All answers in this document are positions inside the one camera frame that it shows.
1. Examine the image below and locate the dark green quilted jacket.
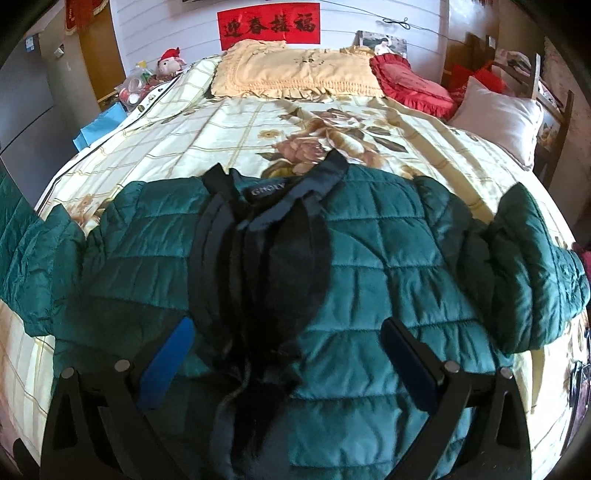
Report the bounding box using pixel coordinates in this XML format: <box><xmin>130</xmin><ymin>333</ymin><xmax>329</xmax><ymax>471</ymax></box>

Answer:
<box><xmin>1</xmin><ymin>151</ymin><xmax>590</xmax><ymax>479</ymax></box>

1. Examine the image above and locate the grey refrigerator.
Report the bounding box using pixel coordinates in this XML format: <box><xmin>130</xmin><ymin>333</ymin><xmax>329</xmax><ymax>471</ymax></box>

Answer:
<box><xmin>1</xmin><ymin>35</ymin><xmax>76</xmax><ymax>205</ymax></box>

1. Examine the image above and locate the floral cream bed quilt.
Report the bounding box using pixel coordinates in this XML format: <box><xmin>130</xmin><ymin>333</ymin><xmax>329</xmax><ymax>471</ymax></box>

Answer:
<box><xmin>1</xmin><ymin>56</ymin><xmax>587</xmax><ymax>479</ymax></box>

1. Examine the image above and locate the white pillow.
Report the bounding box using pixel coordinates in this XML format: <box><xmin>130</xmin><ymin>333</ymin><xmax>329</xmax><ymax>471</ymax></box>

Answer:
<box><xmin>449</xmin><ymin>77</ymin><xmax>544</xmax><ymax>171</ymax></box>

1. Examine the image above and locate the blue paper bag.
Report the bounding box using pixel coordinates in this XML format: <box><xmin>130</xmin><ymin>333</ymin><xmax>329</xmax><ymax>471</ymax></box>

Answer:
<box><xmin>73</xmin><ymin>102</ymin><xmax>127</xmax><ymax>152</ymax></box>

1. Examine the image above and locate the wooden chair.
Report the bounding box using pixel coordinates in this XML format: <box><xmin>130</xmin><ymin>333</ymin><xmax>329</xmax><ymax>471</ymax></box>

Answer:
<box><xmin>466</xmin><ymin>32</ymin><xmax>576</xmax><ymax>190</ymax></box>

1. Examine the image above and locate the red frilled cushion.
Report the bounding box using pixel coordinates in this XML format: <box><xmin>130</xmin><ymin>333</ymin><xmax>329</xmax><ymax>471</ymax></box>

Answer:
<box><xmin>370</xmin><ymin>53</ymin><xmax>458</xmax><ymax>120</ymax></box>

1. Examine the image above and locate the plush toy with red hat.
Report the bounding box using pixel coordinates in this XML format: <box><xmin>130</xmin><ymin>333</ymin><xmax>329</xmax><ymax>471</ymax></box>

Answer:
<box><xmin>155</xmin><ymin>47</ymin><xmax>186</xmax><ymax>81</ymax></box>

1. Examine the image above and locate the yellow frilled pillow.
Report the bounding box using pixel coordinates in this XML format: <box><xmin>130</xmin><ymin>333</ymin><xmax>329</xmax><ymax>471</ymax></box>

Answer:
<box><xmin>211</xmin><ymin>40</ymin><xmax>383</xmax><ymax>99</ymax></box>

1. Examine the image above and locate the framed photo at headboard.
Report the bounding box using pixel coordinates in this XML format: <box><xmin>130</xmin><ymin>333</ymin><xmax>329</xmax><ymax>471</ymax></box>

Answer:
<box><xmin>356</xmin><ymin>30</ymin><xmax>408</xmax><ymax>58</ymax></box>

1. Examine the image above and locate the red hanging decoration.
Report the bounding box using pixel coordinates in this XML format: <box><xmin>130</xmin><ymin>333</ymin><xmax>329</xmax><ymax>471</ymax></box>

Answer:
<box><xmin>65</xmin><ymin>0</ymin><xmax>109</xmax><ymax>34</ymax></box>

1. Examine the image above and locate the red banner with characters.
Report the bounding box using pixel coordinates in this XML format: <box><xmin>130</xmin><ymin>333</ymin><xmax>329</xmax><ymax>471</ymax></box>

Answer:
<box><xmin>217</xmin><ymin>2</ymin><xmax>321</xmax><ymax>50</ymax></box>

